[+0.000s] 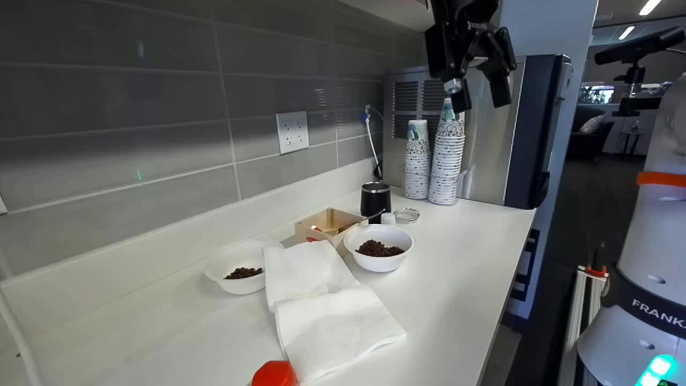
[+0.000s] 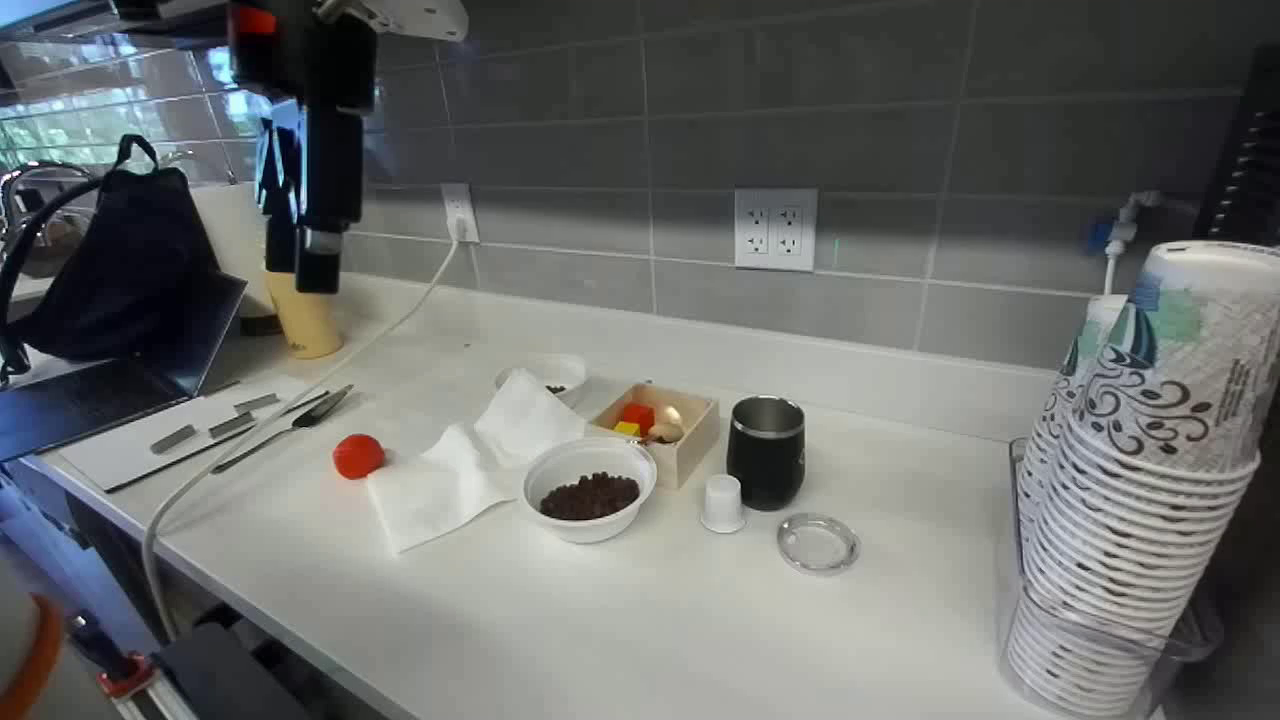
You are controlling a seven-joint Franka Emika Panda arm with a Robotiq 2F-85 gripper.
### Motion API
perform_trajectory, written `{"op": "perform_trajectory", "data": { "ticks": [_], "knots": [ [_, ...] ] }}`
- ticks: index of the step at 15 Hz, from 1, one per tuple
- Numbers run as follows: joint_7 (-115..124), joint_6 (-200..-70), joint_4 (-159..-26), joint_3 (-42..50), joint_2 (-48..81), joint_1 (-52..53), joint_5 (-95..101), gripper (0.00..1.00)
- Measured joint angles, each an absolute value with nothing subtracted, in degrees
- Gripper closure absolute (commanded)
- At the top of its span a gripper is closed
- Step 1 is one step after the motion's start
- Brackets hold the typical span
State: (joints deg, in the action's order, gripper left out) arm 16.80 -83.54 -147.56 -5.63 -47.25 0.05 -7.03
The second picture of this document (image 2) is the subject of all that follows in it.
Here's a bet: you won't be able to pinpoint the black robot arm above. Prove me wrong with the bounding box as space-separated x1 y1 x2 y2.
229 0 469 297

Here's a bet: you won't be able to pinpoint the small white bowl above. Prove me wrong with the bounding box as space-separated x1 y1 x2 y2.
521 353 587 395

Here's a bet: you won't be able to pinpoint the white bowl with coffee grounds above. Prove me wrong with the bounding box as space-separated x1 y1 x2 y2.
521 434 654 545

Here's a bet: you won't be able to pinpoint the black metal cup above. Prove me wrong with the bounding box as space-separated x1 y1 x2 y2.
726 395 802 510

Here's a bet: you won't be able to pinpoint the small white bottle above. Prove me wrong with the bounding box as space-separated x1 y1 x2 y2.
705 471 745 535

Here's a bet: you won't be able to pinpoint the white folded cloth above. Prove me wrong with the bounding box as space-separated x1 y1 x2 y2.
366 366 583 554

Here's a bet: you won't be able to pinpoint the clear glass dish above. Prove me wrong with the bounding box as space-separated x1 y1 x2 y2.
775 510 854 577

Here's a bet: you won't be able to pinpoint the red round object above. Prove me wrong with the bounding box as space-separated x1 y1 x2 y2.
332 430 382 478

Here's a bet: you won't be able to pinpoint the black tongs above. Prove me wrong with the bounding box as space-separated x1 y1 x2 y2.
106 385 352 495

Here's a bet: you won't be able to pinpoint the black backpack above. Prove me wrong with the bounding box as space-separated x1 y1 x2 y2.
0 131 220 376

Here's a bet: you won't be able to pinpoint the tall patterned paper cup stack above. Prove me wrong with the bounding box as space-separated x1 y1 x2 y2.
1003 241 1280 720

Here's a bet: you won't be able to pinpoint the white wall outlet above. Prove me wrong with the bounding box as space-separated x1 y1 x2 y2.
730 189 817 272

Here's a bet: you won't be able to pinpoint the white power cable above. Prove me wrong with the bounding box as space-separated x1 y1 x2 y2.
141 194 479 638

